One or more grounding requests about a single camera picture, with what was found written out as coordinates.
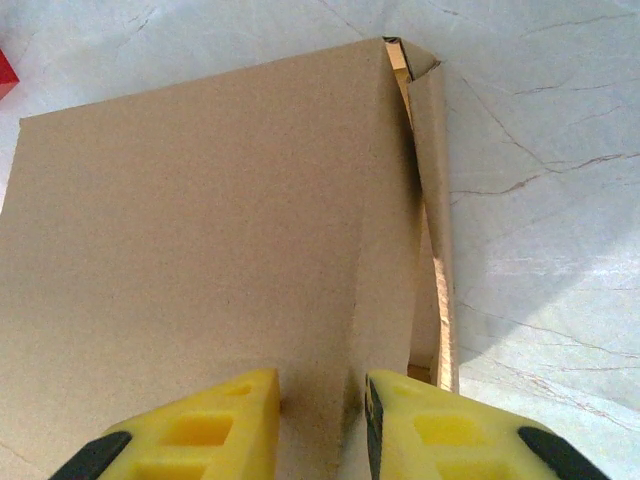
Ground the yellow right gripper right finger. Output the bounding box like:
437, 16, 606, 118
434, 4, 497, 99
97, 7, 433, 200
364, 368, 614, 480

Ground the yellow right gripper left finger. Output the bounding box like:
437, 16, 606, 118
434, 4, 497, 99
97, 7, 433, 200
47, 367, 281, 480

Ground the brown cardboard box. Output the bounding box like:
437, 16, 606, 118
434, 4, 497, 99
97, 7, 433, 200
0, 35, 461, 480

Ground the red toy brick under yellow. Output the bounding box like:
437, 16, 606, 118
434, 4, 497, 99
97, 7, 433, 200
0, 48, 20, 101

